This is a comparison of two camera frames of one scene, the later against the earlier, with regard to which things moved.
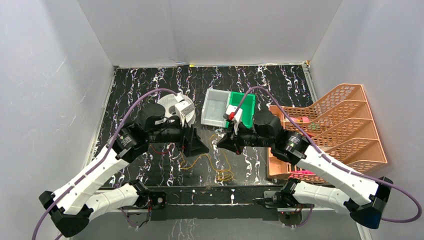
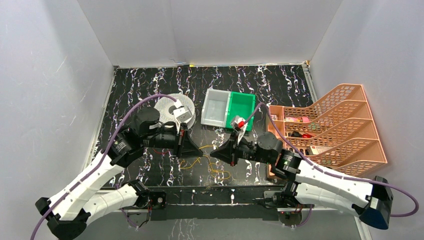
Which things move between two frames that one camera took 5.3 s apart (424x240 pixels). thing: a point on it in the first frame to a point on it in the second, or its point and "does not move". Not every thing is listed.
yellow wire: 224,175 to 196,160
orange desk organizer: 343,125 does not move
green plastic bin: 247,104 does not move
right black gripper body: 249,137 to 247,151
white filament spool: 169,102 does not move
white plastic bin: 214,107 does not move
